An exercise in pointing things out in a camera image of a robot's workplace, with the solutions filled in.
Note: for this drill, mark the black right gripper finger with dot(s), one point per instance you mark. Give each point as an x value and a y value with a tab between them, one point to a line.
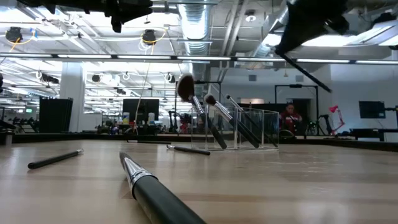
306	36
304	18

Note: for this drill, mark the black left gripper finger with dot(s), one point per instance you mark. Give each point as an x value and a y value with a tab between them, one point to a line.
136	15
136	4

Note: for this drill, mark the large powder makeup brush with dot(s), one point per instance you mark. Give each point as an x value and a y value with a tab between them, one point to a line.
186	88

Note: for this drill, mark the slim silver-ferrule makeup brush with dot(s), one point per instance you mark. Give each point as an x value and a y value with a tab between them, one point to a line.
241	109
192	150

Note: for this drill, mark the clear acrylic brush organizer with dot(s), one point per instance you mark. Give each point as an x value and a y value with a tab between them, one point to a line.
267	130

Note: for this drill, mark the medium round-head makeup brush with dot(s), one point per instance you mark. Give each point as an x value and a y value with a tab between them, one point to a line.
224	112

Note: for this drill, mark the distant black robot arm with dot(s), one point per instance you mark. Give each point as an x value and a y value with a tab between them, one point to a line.
320	124

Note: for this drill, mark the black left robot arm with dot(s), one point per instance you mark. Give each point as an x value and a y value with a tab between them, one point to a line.
37	2

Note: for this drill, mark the long ceiling light strip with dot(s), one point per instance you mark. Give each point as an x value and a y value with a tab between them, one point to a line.
143	57

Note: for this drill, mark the round ceiling fixture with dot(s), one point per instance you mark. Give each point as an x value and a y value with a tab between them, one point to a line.
250	18

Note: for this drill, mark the red desk lamp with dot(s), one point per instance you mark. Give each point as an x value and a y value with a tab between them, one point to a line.
334	109

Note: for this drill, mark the person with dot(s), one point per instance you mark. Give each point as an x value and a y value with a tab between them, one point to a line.
289	119

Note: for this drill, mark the white building column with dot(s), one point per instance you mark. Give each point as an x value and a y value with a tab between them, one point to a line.
72	93

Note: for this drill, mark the black monitor back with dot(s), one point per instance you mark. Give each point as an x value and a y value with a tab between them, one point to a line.
140	109

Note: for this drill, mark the white wipes canister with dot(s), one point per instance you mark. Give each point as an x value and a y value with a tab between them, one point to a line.
151	118
126	118

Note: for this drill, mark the black bench table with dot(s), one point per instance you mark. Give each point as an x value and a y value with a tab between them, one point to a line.
370	132

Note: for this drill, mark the black partition panel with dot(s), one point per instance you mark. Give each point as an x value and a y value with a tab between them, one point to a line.
56	115

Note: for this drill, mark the silver slanted ventilation duct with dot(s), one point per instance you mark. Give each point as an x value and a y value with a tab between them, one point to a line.
267	31

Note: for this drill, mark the silver ribbed ventilation duct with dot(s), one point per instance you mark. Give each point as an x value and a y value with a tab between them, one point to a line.
196	28

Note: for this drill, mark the dark wall monitor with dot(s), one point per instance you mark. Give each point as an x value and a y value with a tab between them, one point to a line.
372	109

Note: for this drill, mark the black aluminium table frame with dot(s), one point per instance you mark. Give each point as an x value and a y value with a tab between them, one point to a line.
93	137

